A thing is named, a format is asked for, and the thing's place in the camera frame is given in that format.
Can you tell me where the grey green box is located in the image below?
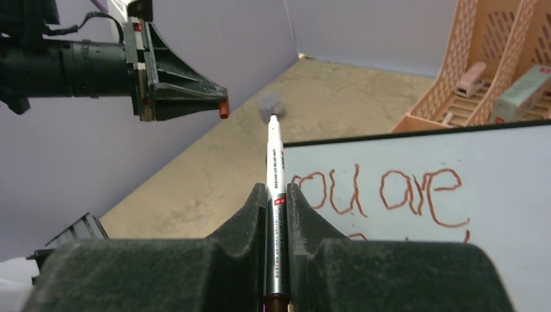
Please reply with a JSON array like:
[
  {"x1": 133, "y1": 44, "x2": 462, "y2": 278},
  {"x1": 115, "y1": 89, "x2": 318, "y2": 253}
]
[{"x1": 489, "y1": 65, "x2": 550, "y2": 124}]

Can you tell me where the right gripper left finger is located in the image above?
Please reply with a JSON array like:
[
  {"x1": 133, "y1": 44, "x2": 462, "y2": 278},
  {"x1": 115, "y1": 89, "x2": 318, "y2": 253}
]
[{"x1": 23, "y1": 183, "x2": 266, "y2": 311}]

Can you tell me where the small white stick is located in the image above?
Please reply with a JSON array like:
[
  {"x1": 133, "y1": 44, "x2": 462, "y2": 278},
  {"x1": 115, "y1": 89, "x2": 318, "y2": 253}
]
[{"x1": 442, "y1": 111, "x2": 454, "y2": 125}]

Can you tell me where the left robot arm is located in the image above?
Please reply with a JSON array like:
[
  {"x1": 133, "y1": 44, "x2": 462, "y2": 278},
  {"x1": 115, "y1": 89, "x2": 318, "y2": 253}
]
[{"x1": 1, "y1": 1, "x2": 230, "y2": 122}]

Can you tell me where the black aluminium base frame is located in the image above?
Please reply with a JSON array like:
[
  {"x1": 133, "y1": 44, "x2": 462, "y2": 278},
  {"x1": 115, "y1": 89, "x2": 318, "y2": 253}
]
[{"x1": 26, "y1": 213, "x2": 109, "y2": 287}]

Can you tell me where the black framed whiteboard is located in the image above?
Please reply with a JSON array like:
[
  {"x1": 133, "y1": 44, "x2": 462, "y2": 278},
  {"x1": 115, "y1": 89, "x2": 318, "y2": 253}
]
[{"x1": 284, "y1": 120, "x2": 550, "y2": 311}]

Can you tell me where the white red marker pen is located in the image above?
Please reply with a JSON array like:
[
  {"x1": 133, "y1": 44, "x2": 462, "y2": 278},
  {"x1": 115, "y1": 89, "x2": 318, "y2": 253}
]
[{"x1": 263, "y1": 114, "x2": 290, "y2": 311}]

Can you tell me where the peach plastic desk organizer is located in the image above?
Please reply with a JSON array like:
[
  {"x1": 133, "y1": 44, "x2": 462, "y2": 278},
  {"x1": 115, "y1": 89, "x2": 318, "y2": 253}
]
[{"x1": 393, "y1": 0, "x2": 550, "y2": 133}]

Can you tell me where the pink stapler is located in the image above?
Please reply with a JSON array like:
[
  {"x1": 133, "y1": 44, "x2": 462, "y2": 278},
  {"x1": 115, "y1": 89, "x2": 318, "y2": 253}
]
[{"x1": 454, "y1": 62, "x2": 487, "y2": 98}]

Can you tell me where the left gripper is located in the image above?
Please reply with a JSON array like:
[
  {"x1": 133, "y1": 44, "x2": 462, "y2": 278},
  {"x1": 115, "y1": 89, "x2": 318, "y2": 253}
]
[{"x1": 123, "y1": 17, "x2": 228, "y2": 122}]

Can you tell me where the red marker cap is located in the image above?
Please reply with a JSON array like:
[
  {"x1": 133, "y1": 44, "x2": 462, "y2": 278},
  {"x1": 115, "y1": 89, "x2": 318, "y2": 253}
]
[{"x1": 218, "y1": 101, "x2": 230, "y2": 120}]

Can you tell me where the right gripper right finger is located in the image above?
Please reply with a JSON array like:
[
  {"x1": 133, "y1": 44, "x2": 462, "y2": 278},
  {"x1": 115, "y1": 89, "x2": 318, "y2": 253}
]
[{"x1": 287, "y1": 184, "x2": 513, "y2": 311}]

